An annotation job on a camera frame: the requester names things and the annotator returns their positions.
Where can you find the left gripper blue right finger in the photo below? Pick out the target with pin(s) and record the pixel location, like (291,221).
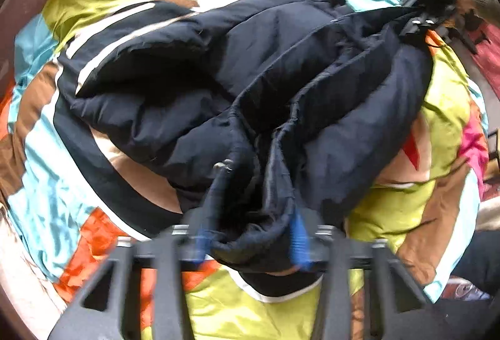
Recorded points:
(395,306)

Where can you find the dark navy padded jacket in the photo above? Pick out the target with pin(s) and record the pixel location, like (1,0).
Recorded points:
(250,111)

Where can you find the colourful cartoon bed sheet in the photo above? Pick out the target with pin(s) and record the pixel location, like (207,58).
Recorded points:
(56,230)

